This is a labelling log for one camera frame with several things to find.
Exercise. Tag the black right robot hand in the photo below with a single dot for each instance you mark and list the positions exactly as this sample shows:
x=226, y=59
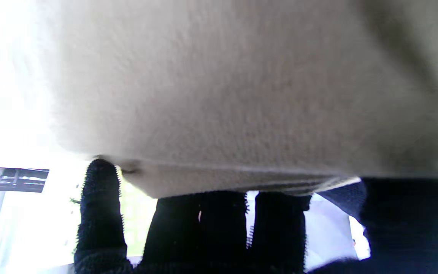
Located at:
x=203, y=232

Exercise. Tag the brown pillowcase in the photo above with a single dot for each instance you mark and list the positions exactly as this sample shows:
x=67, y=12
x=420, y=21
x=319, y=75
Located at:
x=242, y=95

